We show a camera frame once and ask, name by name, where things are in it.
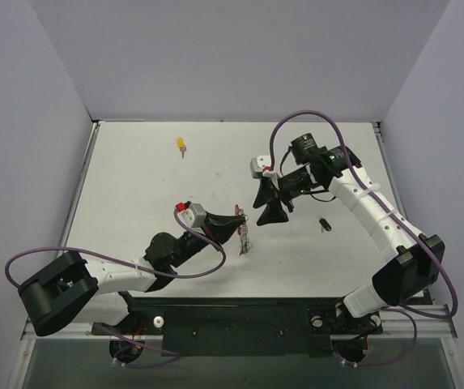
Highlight keys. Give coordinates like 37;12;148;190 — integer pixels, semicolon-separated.
319;217;332;232

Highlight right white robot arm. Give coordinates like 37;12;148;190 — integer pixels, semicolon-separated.
249;134;445;331

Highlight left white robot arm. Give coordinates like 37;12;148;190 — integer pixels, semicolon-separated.
17;203;246;336

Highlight yellow tag key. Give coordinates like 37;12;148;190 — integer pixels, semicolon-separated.
177;137;186;158

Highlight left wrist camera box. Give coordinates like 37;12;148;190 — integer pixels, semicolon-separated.
175;202;206;229

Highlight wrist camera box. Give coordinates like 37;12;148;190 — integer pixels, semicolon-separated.
175;202;206;229
249;155;279;183

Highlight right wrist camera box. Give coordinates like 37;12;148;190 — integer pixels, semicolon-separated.
249;155;279;183

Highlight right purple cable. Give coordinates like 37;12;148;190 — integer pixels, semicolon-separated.
269;109;458;368

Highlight purple cable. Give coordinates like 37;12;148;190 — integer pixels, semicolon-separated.
269;109;458;368
4;208;228;370

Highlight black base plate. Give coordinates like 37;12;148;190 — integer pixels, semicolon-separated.
115;294;382;357

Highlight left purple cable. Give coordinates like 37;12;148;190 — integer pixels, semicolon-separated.
4;208;228;370

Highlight aluminium frame rail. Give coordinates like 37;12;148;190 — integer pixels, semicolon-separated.
20;303;458;345

